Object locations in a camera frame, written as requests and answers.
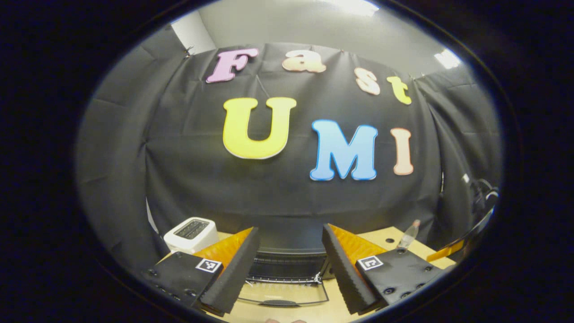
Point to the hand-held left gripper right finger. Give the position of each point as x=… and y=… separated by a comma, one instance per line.
x=343, y=273

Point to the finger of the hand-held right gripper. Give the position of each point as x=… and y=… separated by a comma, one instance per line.
x=446, y=252

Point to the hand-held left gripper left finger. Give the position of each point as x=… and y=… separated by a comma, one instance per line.
x=237, y=273

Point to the black electric oven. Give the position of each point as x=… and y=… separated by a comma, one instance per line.
x=287, y=264

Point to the clear bottle with red label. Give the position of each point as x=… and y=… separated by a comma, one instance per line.
x=408, y=235

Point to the white toaster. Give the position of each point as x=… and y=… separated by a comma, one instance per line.
x=188, y=237

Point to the black backdrop cloth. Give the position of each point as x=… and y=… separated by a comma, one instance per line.
x=188, y=170

